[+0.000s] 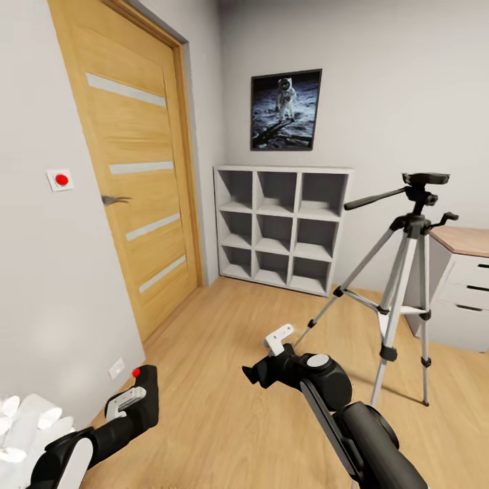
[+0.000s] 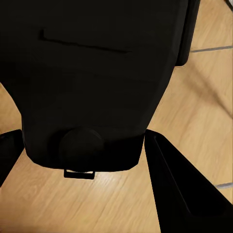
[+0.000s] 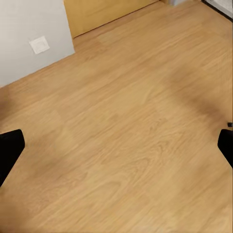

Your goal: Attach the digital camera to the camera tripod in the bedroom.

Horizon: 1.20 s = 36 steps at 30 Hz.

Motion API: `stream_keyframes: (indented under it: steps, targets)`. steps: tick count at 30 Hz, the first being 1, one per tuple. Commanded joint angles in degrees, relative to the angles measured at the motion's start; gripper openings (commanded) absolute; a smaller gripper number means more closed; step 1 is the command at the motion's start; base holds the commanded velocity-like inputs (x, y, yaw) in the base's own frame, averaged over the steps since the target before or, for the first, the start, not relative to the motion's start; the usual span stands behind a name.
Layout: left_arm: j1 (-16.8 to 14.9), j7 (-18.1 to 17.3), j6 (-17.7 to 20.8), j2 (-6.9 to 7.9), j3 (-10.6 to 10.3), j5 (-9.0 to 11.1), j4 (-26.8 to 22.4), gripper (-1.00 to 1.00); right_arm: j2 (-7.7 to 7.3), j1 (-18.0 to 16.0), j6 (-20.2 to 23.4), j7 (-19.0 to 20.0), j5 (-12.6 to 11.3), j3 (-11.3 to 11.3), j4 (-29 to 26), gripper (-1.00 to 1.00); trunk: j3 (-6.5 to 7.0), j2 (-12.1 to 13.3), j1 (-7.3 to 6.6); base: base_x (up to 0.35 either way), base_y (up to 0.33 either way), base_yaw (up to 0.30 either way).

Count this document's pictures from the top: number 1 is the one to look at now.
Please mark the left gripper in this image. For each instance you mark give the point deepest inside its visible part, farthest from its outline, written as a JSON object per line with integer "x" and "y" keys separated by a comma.
{"x": 127, "y": 428}

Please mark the electric switch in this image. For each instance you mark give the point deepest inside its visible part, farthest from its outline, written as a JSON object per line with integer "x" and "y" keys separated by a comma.
{"x": 59, "y": 179}

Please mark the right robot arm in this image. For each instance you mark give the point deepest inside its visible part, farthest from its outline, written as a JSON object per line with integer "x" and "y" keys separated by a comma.
{"x": 362, "y": 438}

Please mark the door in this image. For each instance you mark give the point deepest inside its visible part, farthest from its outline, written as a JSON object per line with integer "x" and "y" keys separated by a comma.
{"x": 127, "y": 77}

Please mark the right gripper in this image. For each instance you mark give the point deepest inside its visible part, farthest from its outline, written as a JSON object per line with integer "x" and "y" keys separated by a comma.
{"x": 270, "y": 369}

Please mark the bookcase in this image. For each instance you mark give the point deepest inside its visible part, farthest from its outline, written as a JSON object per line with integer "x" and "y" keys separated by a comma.
{"x": 255, "y": 272}

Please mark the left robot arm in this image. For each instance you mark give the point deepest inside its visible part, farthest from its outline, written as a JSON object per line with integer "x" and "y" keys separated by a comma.
{"x": 67, "y": 459}

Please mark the wall socket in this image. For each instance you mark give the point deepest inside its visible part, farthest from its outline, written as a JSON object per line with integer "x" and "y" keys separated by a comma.
{"x": 116, "y": 369}

